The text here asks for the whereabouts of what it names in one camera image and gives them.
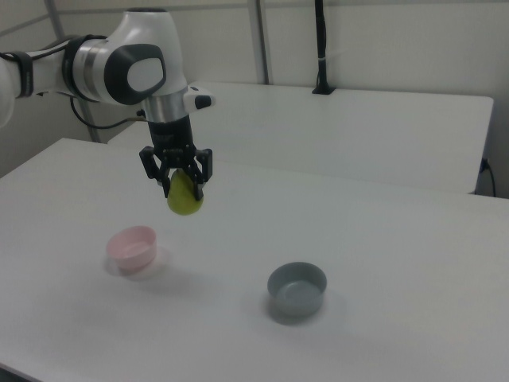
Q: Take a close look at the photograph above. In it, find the green pear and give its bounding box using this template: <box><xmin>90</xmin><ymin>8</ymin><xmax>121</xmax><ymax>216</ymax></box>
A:
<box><xmin>165</xmin><ymin>169</ymin><xmax>206</xmax><ymax>217</ymax></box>

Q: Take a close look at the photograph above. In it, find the pink bowl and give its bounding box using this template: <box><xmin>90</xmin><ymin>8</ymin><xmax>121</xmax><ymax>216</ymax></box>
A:
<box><xmin>105</xmin><ymin>224</ymin><xmax>157</xmax><ymax>273</ymax></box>

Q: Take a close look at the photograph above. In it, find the black clamped pole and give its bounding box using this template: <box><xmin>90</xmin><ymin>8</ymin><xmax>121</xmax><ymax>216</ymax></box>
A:
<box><xmin>311</xmin><ymin>0</ymin><xmax>336</xmax><ymax>96</ymax></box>

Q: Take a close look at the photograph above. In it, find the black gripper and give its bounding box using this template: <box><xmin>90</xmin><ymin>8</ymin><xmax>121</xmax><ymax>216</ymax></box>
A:
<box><xmin>138</xmin><ymin>115</ymin><xmax>215</xmax><ymax>201</ymax></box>

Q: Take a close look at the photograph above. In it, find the grey bowl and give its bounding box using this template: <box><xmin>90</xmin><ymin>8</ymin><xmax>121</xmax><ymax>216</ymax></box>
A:
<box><xmin>266</xmin><ymin>261</ymin><xmax>328</xmax><ymax>318</ymax></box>

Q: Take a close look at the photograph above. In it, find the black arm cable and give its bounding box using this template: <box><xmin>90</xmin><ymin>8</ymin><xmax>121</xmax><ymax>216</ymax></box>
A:
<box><xmin>69</xmin><ymin>96</ymin><xmax>147</xmax><ymax>130</ymax></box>

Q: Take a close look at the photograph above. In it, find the black cable with plug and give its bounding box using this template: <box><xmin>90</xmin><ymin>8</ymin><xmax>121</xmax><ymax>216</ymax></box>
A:
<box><xmin>480</xmin><ymin>158</ymin><xmax>499</xmax><ymax>197</ymax></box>

